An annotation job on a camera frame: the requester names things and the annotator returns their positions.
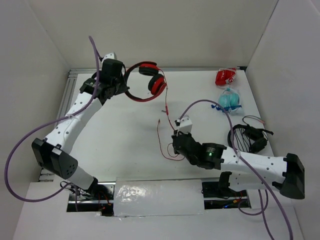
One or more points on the black wrapped headphones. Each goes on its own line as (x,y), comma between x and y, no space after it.
(248,138)

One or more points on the wrapped red headphones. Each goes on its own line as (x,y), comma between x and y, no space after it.
(225,76)

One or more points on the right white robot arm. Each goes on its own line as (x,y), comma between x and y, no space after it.
(242,170)

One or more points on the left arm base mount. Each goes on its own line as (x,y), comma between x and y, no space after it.
(81,201)

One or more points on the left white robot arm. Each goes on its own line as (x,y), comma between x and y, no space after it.
(53,152)

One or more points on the aluminium table frame rail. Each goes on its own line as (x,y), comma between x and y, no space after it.
(45,175)

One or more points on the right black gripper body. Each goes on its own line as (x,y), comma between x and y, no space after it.
(178,142)

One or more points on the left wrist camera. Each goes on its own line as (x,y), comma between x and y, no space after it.
(111,55)

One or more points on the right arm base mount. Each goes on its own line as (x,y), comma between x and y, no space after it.
(217,193)

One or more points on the white taped front panel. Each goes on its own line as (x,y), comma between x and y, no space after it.
(158,198)

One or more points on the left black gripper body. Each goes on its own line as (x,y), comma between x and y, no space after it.
(121,85)

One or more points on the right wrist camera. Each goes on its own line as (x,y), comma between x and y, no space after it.
(184,125)

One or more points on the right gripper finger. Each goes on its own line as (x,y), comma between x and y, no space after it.
(177,135)
(176,148)

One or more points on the teal headphones in bag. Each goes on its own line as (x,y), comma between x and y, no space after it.
(230,100)

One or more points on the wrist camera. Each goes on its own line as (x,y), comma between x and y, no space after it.
(184,125)
(111,55)

